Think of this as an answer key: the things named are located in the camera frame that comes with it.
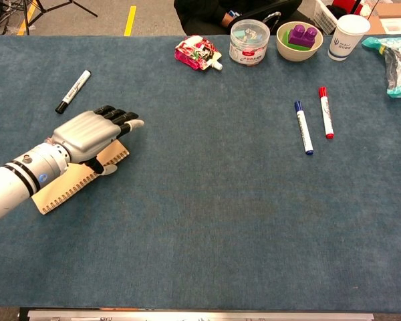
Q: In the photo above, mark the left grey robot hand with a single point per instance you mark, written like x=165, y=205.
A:
x=83, y=133

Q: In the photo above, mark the tan spiral notebook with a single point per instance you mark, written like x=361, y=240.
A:
x=77, y=177

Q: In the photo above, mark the black whiteboard marker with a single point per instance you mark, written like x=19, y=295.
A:
x=74, y=90

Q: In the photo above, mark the seated person in black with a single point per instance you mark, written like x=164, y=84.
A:
x=200, y=13

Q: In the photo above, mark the blue whiteboard marker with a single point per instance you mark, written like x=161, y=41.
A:
x=304, y=128

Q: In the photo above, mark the red whiteboard marker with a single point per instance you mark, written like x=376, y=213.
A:
x=326, y=113

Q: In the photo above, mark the black tripod stand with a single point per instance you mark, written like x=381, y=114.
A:
x=44, y=9

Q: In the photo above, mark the blue felt table mat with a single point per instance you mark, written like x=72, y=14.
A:
x=200, y=200

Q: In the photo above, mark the pink drink pouch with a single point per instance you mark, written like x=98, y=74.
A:
x=195, y=51

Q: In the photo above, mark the clear plastic jar of clips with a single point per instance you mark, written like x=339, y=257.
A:
x=249, y=47

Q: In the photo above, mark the green toy block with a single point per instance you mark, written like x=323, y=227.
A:
x=285, y=39

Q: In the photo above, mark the beige bowl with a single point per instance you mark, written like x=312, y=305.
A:
x=297, y=55

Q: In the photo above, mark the purple toy block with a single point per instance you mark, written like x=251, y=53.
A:
x=302, y=35

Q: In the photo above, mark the white plastic basket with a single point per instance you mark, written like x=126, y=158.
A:
x=324, y=15

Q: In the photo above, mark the white paper cup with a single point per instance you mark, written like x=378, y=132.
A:
x=344, y=40

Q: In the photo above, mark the red plastic item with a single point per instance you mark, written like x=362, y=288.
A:
x=344, y=5

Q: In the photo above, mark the cardboard box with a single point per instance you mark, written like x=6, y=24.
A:
x=397, y=10

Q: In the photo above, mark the aluminium rail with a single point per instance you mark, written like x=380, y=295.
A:
x=200, y=316

